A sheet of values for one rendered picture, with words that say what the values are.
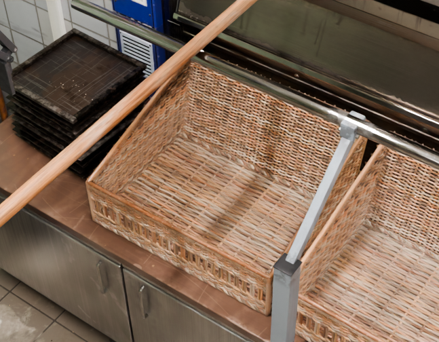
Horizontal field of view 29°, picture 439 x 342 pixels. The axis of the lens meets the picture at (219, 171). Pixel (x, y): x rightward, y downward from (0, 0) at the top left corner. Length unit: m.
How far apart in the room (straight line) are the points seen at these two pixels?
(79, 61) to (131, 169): 0.34
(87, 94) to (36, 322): 0.86
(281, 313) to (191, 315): 0.44
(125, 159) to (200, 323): 0.47
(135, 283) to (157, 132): 0.42
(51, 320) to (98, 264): 0.57
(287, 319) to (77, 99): 0.87
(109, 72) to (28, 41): 0.65
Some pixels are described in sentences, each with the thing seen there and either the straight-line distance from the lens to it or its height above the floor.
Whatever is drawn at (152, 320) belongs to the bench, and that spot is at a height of 0.35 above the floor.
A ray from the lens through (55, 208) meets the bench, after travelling 2.33.
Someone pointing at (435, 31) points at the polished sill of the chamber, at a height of 1.16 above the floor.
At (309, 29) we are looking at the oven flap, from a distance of 2.11.
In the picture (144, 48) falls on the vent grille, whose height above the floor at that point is 0.77.
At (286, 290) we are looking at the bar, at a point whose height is 0.90.
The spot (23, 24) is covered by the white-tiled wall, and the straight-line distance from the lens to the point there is 2.92.
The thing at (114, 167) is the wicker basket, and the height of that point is 0.70.
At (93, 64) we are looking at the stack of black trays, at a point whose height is 0.80.
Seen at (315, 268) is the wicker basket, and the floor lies 0.66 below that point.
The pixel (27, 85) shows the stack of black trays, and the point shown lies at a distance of 2.36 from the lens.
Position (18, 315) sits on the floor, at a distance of 2.85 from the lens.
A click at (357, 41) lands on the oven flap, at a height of 1.04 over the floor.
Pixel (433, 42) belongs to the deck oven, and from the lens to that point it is 1.95.
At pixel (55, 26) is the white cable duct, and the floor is 0.69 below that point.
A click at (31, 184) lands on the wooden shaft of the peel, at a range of 1.52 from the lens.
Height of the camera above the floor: 2.29
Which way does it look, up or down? 46 degrees down
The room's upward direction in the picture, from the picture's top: 1 degrees counter-clockwise
